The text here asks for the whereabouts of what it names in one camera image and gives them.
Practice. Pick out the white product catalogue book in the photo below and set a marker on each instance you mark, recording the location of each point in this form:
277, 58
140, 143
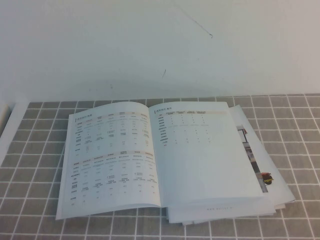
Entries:
195, 155

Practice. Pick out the white brochure with web address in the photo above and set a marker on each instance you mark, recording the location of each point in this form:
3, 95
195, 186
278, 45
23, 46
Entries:
225, 212

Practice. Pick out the white brochure with pinkish edge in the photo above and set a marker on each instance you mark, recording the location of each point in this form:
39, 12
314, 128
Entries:
275, 160

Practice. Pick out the grey white checked tablecloth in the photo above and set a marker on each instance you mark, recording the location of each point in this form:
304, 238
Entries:
37, 225

